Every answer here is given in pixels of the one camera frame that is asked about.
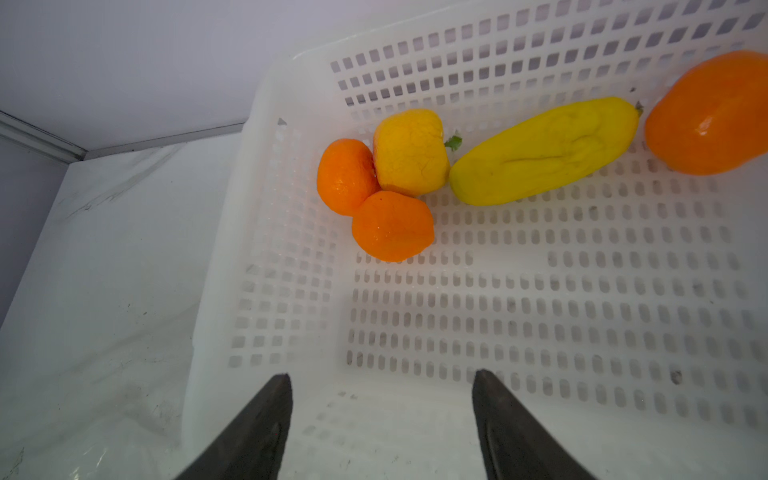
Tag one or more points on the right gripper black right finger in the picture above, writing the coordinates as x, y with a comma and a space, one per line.
513, 443

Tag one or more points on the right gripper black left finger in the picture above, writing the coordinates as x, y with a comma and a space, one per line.
253, 443

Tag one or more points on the large orange fruit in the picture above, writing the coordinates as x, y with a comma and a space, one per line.
346, 176

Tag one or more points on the round yellow lemon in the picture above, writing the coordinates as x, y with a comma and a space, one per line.
409, 153

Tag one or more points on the white perforated plastic basket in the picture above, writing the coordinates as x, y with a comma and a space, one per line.
626, 311

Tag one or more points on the yellow banana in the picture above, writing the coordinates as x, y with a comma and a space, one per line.
546, 152

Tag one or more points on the small orange tangerine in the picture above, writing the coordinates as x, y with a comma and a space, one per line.
714, 118

